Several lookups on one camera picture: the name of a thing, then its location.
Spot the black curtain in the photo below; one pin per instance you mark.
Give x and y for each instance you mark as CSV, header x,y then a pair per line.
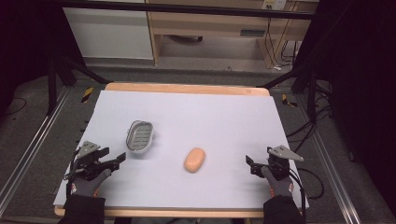
x,y
25,40
358,77

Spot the wooden desk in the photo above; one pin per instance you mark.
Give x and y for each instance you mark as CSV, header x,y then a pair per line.
x,y
211,23

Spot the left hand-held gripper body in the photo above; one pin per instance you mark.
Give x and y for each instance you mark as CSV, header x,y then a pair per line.
x,y
88,163

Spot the grey soap dish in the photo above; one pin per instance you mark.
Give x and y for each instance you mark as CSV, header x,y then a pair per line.
x,y
140,137

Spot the white table mat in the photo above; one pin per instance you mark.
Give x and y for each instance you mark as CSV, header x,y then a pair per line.
x,y
199,124

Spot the yellow black tape marker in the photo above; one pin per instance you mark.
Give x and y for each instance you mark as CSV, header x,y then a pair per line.
x,y
87,94
289,101

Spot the white cabinet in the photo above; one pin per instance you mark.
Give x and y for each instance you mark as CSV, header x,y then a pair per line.
x,y
109,31

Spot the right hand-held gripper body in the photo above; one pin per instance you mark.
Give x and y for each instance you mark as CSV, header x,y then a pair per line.
x,y
280,166

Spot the person's right hand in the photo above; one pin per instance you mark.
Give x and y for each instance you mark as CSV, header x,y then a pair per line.
x,y
280,188

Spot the person's left hand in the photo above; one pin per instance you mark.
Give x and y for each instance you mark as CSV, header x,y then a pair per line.
x,y
84,186

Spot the black metal frame bar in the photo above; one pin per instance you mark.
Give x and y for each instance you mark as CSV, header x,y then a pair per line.
x,y
186,8

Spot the black metal stand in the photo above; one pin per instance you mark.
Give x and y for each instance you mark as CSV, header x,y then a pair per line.
x,y
306,84
62,74

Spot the white power strip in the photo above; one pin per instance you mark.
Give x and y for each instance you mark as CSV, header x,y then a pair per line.
x,y
274,3

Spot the metal floor rail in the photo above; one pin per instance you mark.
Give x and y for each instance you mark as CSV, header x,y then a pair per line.
x,y
31,146
333,174

